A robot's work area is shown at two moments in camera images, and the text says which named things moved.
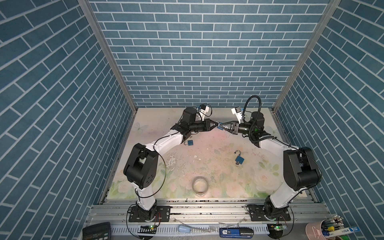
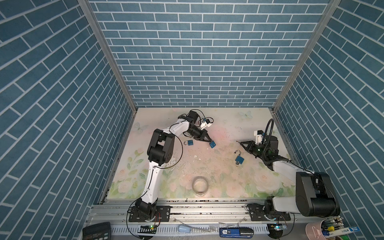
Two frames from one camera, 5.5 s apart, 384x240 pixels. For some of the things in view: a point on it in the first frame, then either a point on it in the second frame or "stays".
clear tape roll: [200, 186] stays
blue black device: [236, 232] stays
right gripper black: [230, 131] -> [251, 144]
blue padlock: [219, 127] -> [212, 144]
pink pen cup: [314, 231] stays
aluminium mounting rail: [204, 212] stays
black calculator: [100, 231] stays
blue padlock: [188, 142] stays
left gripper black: [205, 124] -> [201, 135]
